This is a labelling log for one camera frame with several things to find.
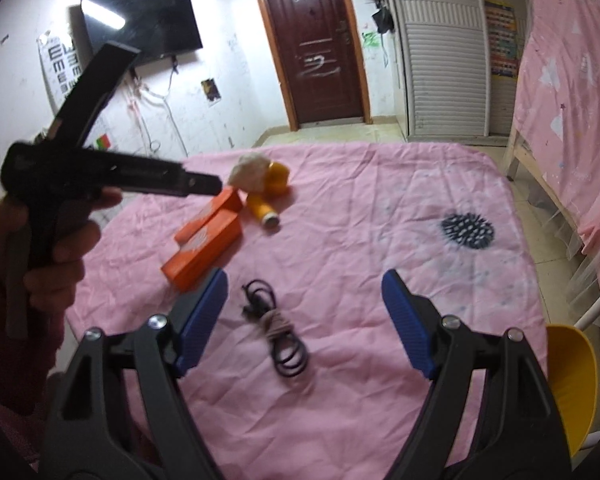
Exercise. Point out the pink bed sheet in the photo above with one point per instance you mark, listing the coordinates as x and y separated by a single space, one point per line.
360 200

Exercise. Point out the yellow plastic bottle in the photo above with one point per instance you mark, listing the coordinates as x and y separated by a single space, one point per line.
261 209

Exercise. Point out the colourful grid poster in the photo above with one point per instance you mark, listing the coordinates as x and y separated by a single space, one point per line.
500 37

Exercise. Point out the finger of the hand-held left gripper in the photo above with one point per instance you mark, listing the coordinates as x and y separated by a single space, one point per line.
97 90
155 175

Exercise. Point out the wooden bed frame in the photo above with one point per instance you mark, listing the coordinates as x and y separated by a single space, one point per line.
535 170

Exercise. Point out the person's left hand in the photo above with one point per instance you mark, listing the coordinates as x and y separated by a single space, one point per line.
62 275

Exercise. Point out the black spiky brush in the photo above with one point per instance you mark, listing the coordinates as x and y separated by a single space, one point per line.
467 230

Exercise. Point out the broken wall socket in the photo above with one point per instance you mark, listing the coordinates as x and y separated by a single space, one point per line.
211 91

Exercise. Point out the orange plastic cup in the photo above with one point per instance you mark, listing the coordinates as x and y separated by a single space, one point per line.
279 178

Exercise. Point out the eye chart poster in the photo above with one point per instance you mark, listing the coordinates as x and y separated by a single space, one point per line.
62 67

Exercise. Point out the dark brown door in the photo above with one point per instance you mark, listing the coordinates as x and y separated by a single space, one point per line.
310 45

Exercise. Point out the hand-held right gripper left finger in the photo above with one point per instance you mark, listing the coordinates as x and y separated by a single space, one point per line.
202 320

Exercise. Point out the person's left forearm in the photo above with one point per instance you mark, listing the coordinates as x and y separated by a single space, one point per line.
10 375

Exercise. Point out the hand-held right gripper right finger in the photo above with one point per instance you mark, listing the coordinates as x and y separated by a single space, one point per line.
405 320

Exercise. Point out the black wall television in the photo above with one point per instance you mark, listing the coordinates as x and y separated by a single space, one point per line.
145 25

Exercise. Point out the orange cardboard box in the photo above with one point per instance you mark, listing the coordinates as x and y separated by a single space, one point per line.
205 250
212 212

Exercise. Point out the white tissue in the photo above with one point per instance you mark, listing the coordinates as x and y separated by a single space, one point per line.
250 172

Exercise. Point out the white slatted wardrobe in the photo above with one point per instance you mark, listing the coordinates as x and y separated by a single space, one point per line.
445 60

